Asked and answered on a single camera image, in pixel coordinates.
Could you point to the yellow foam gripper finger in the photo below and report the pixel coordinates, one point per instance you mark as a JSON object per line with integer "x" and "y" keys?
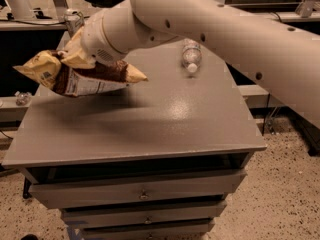
{"x": 74, "y": 55}

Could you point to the brown and yellow chip bag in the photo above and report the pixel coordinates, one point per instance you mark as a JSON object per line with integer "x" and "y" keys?
{"x": 47, "y": 69}

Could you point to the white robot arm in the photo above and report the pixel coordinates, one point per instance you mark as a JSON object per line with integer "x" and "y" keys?
{"x": 283, "y": 60}

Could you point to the white soda can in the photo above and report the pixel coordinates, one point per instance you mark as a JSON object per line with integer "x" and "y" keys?
{"x": 74, "y": 20}

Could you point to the small clear glass jar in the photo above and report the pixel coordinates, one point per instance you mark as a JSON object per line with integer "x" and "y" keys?
{"x": 23, "y": 98}

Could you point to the clear plastic water bottle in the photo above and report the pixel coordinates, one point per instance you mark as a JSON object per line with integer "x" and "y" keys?
{"x": 191, "y": 56}

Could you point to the grey drawer cabinet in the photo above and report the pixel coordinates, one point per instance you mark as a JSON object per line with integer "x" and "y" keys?
{"x": 169, "y": 124}

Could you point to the top grey drawer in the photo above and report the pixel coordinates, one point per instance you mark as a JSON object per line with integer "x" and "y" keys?
{"x": 137, "y": 189}

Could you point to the grey drawer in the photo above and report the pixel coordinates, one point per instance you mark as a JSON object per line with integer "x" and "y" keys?
{"x": 148, "y": 232}
{"x": 137, "y": 189}
{"x": 146, "y": 213}

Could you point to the middle grey drawer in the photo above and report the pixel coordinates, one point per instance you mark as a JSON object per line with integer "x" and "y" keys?
{"x": 146, "y": 213}

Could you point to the bottom grey drawer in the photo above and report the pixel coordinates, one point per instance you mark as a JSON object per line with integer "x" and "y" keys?
{"x": 148, "y": 232}

